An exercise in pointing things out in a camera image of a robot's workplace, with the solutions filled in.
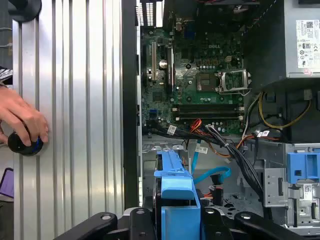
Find light blue disk wire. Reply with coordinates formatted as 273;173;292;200
192;139;232;187

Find wire locking lever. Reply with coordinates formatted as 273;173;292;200
219;87;252;97

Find CPU socket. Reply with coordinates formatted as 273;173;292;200
195;71;219;93

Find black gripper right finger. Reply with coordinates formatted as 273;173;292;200
201;207;301;240

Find metal socket cover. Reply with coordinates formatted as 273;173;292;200
216;69;252;95

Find orange wires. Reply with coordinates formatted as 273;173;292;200
189;118;203;134

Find black RAM slots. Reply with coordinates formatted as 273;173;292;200
171;103;245;123

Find black PC case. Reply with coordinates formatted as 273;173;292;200
121;0;320;240

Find person's bare hand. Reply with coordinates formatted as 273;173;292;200
0;84;50;148

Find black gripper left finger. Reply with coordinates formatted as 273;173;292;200
53;207;161;240

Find white expansion slot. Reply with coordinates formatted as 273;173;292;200
150;41;158;82

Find black wire bundle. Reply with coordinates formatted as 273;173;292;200
147;122;273;221

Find blue drive carrier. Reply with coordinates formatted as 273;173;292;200
285;150;320;185

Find black expansion slot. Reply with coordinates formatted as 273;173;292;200
164;45;175;95

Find round black tool blue ring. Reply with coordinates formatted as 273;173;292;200
7;129;45;157

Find yellow wire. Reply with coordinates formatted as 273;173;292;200
258;90;312;130

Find purple flat device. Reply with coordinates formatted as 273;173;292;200
0;167;15;200

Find green motherboard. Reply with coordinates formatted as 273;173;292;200
141;14;247;137

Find grey power supply unit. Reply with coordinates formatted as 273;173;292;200
282;0;320;80

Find round black foot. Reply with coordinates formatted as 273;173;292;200
7;0;43;24

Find hard disk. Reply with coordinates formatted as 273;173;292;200
152;147;208;240

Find grey metal drive cage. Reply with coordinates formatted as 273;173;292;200
259;142;320;229

